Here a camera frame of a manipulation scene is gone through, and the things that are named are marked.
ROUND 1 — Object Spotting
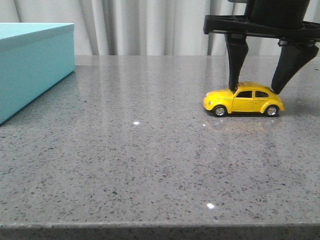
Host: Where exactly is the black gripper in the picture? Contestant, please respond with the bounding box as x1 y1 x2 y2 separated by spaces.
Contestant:
203 0 320 94

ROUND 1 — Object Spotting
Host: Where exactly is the yellow toy beetle car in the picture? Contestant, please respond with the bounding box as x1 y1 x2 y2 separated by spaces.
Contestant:
203 81 285 117

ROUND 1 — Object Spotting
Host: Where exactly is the light blue storage box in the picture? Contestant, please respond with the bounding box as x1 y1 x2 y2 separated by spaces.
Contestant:
0 22 75 123

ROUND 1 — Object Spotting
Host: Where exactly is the grey pleated curtain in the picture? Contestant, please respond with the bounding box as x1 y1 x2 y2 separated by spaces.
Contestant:
0 0 320 57

